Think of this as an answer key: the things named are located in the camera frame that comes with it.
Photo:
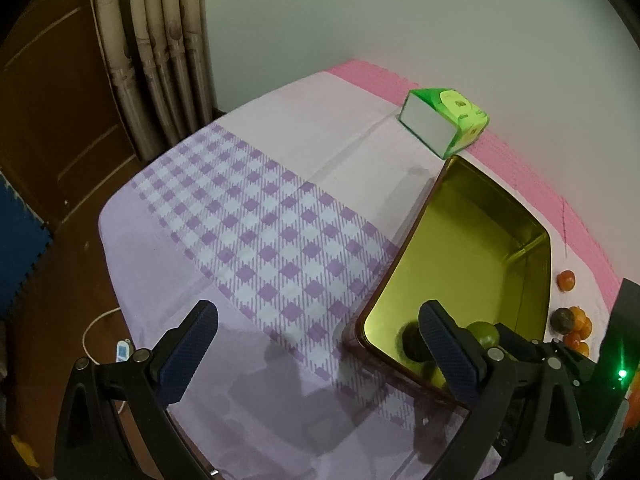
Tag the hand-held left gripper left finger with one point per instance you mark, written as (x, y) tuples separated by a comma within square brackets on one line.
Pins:
[(187, 355)]

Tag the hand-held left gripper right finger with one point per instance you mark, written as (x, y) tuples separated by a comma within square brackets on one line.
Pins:
[(450, 355)]

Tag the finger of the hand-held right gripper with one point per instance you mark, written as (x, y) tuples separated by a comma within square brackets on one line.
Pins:
[(520, 337)]

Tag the brown tin box gold inside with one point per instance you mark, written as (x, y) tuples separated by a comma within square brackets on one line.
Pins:
[(475, 240)]

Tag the dark green lime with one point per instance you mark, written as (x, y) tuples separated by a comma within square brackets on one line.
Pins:
[(411, 346)]

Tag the dark purple passion fruit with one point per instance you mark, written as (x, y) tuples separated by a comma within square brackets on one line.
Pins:
[(561, 320)]

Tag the white blue charger plug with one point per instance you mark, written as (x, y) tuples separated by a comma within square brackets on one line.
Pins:
[(122, 351)]

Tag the orange tangerine with stem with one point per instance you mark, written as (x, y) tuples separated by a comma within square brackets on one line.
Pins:
[(566, 280)]

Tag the purple checkered tablecloth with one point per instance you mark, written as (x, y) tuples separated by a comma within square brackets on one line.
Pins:
[(250, 200)]

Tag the small yellow object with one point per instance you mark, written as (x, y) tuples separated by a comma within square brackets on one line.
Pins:
[(21, 447)]

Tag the blue foam floor mat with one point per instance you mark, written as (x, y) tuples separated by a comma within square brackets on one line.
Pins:
[(20, 250)]

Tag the pink white dotted cloth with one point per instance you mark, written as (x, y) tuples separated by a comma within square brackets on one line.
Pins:
[(500, 140)]

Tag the green tissue box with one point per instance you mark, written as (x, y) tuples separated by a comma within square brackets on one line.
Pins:
[(450, 110)]

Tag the brown wooden door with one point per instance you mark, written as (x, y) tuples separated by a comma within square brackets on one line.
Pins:
[(55, 110)]

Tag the beige patterned curtain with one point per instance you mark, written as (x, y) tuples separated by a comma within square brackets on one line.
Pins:
[(150, 50)]

